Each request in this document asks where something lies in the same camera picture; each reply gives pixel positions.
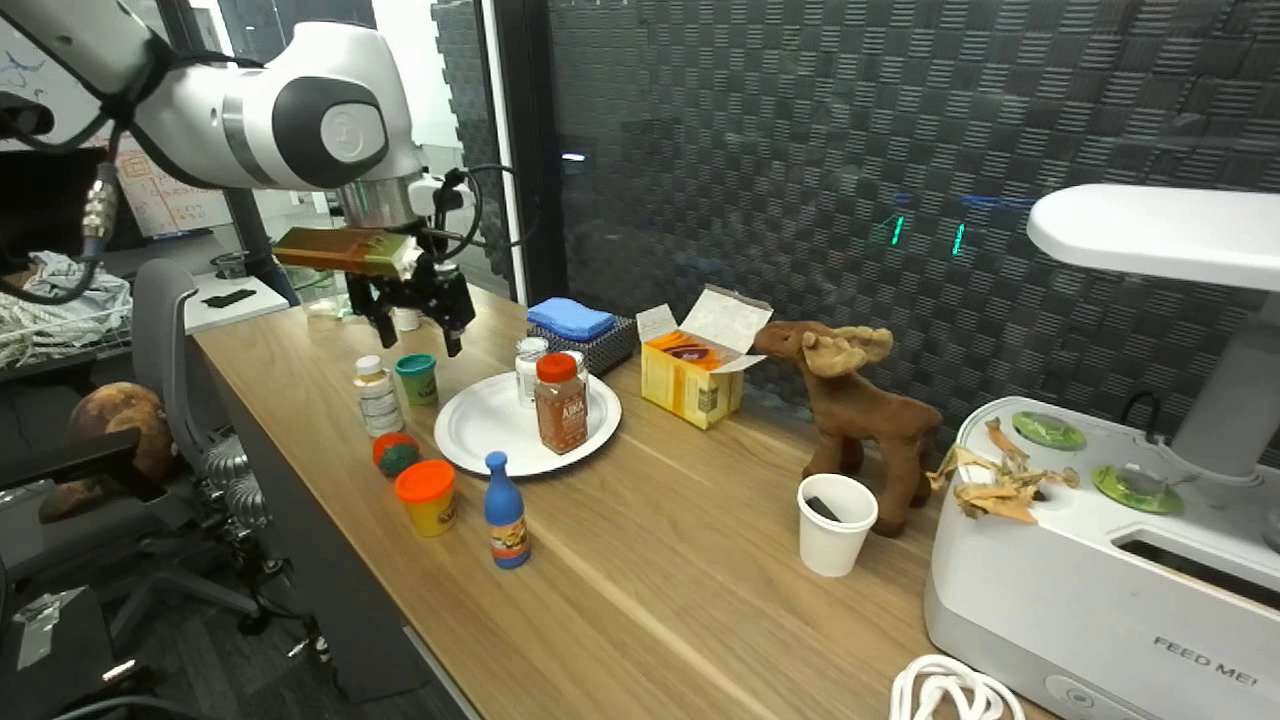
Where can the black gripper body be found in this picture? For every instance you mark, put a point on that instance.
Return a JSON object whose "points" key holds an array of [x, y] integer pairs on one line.
{"points": [[412, 290]]}

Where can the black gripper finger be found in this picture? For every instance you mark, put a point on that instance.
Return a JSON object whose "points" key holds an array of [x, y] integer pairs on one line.
{"points": [[373, 313], [453, 318]]}

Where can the green tub teal lid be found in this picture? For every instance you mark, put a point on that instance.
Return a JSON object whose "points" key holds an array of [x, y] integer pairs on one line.
{"points": [[416, 381]]}

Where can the white bottle green label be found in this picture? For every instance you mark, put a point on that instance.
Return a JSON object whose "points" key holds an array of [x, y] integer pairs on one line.
{"points": [[378, 402]]}

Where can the white pill bottle black print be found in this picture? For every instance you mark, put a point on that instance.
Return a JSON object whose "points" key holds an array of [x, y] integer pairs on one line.
{"points": [[528, 375]]}

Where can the spice bottle orange lid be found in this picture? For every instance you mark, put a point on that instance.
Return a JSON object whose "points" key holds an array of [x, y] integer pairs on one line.
{"points": [[560, 412]]}

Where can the yellow tub orange lid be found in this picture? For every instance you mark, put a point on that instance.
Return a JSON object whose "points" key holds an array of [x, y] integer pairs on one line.
{"points": [[426, 501]]}

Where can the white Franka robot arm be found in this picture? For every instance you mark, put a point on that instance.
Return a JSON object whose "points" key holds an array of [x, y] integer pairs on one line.
{"points": [[240, 123]]}

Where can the blue sponge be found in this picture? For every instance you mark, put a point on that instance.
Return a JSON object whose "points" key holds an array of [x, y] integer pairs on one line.
{"points": [[574, 322]]}

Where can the white paper plate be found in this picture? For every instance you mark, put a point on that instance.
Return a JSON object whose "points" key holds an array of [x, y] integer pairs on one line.
{"points": [[495, 432]]}

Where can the orange red ball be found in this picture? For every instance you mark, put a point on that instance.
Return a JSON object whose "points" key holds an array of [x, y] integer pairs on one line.
{"points": [[395, 448]]}

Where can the gray mesh box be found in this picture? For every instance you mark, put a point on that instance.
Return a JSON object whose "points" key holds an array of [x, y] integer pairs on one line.
{"points": [[606, 355]]}

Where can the gray office chair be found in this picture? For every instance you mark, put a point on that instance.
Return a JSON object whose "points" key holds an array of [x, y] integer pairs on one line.
{"points": [[165, 344]]}

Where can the blue toy bottle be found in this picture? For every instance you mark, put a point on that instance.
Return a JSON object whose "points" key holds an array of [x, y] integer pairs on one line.
{"points": [[506, 526]]}

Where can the yellow cardboard box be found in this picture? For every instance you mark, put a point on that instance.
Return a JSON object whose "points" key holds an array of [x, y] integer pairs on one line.
{"points": [[695, 384]]}

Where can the brown furry object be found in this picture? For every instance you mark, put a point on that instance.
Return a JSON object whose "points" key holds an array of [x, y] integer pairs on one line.
{"points": [[122, 412]]}

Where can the crumpled gray white cloth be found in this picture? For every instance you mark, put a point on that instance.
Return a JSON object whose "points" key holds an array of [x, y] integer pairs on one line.
{"points": [[64, 313]]}

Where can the brown moose plush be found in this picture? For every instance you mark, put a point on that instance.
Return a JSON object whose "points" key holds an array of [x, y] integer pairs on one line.
{"points": [[865, 424]]}

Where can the white paper cup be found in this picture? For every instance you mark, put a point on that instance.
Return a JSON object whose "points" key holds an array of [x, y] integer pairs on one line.
{"points": [[835, 543]]}

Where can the dried brown plant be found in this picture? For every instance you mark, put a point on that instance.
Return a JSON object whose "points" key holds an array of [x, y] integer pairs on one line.
{"points": [[995, 499]]}

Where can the green pod lid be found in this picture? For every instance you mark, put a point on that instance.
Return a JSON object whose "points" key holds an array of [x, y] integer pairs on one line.
{"points": [[1137, 489], [1046, 428]]}

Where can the white hydroponic appliance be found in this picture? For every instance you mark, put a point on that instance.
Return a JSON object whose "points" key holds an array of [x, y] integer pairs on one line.
{"points": [[1065, 586]]}

